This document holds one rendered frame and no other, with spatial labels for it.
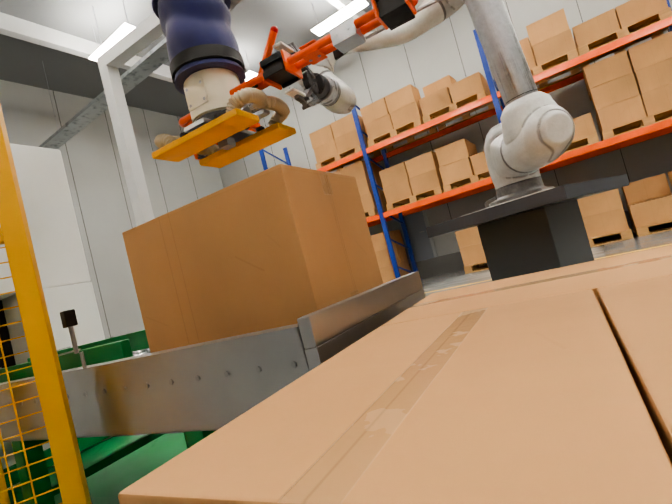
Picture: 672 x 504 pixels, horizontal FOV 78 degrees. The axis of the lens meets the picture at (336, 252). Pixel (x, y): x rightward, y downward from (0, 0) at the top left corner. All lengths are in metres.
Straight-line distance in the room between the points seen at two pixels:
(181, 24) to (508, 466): 1.35
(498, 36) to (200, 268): 1.11
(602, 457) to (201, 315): 1.01
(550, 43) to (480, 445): 8.28
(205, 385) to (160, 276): 0.39
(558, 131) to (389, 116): 7.75
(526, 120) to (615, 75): 6.90
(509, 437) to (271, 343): 0.61
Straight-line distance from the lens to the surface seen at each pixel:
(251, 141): 1.38
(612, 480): 0.27
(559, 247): 1.50
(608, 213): 8.04
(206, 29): 1.42
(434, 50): 10.41
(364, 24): 1.19
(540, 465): 0.29
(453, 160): 8.41
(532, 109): 1.41
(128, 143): 4.50
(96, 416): 1.38
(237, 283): 1.07
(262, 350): 0.88
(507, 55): 1.49
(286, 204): 0.96
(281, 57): 1.26
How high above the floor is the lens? 0.68
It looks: 2 degrees up
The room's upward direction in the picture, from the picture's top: 15 degrees counter-clockwise
